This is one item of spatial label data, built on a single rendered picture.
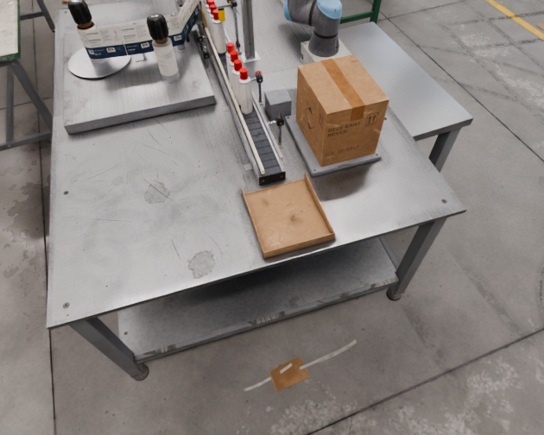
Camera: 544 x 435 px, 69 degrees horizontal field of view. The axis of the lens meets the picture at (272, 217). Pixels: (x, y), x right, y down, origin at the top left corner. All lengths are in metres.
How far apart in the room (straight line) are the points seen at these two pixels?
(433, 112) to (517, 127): 1.58
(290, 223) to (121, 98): 1.02
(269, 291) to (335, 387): 0.56
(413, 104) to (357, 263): 0.82
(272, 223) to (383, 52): 1.24
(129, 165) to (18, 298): 1.20
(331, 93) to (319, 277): 0.94
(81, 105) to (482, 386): 2.29
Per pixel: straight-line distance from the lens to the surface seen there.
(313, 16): 2.01
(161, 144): 1.79
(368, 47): 2.35
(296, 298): 1.97
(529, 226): 2.87
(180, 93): 1.96
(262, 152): 1.61
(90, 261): 1.51
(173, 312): 2.01
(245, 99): 1.74
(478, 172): 3.03
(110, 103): 2.01
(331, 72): 1.61
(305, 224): 1.44
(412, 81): 2.14
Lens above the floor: 2.02
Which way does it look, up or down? 54 degrees down
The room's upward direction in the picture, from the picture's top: 2 degrees counter-clockwise
